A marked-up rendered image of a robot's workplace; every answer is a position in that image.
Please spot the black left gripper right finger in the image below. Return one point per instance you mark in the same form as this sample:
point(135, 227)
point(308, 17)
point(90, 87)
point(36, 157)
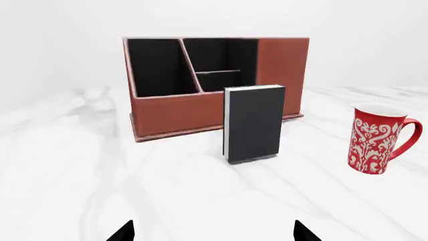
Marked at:
point(303, 233)

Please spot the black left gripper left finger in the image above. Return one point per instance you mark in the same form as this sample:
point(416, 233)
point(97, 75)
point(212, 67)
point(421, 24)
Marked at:
point(124, 233)

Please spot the black hardcover book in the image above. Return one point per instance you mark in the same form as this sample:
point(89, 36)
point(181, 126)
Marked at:
point(254, 123)

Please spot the brown leather desk caddy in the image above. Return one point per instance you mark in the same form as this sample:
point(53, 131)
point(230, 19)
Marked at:
point(174, 114)

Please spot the red white patterned mug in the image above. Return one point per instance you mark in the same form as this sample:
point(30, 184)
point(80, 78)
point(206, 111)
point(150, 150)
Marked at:
point(374, 140)

